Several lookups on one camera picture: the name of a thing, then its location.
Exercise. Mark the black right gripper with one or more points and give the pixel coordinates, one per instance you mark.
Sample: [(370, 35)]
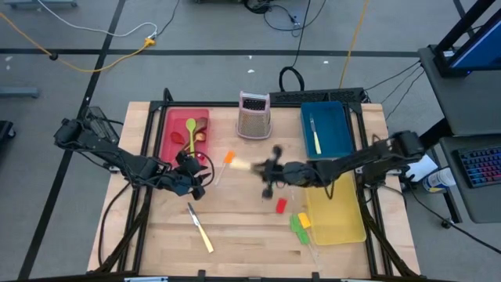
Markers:
[(293, 174)]

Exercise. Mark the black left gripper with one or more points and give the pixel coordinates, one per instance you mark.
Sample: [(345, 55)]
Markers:
[(182, 184)]

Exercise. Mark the light brown wooden spoon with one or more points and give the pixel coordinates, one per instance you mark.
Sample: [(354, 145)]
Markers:
[(200, 137)]

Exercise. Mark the dark brown wooden spoon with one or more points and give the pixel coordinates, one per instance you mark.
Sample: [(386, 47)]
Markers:
[(202, 124)]

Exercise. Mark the green silicone spoon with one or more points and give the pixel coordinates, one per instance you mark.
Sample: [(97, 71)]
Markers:
[(191, 125)]

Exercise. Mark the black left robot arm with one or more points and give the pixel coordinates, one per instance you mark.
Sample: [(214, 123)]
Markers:
[(117, 156)]

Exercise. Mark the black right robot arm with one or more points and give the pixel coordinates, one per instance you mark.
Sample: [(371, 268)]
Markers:
[(352, 160)]

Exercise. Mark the pink metal box grater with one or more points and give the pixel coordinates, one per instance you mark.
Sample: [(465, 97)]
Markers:
[(254, 125)]

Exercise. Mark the pink plastic bin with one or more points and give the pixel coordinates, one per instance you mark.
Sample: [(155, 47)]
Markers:
[(176, 121)]

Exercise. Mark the blue plastic bin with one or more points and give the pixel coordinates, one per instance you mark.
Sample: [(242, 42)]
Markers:
[(332, 129)]

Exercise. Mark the yellow plastic bin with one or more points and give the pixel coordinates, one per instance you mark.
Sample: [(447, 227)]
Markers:
[(336, 219)]

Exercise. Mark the black perforated box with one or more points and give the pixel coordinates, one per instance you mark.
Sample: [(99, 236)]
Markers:
[(313, 96)]

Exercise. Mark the white paper sheet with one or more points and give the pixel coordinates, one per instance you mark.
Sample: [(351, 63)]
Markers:
[(424, 166)]

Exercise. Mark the white plastic bottle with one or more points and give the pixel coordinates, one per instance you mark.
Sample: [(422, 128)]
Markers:
[(440, 180)]

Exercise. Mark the black caster base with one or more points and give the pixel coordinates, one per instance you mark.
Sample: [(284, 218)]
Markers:
[(6, 129)]

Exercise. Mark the grey computer desk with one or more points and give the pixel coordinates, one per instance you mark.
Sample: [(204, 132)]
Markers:
[(462, 102)]

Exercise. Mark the backlit computer keyboard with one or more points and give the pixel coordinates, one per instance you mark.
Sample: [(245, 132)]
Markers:
[(481, 166)]

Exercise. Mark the blue screen computer monitor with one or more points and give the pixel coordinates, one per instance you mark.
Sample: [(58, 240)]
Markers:
[(481, 47)]

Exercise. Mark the black table frame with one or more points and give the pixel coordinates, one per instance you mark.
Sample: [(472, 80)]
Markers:
[(156, 105)]

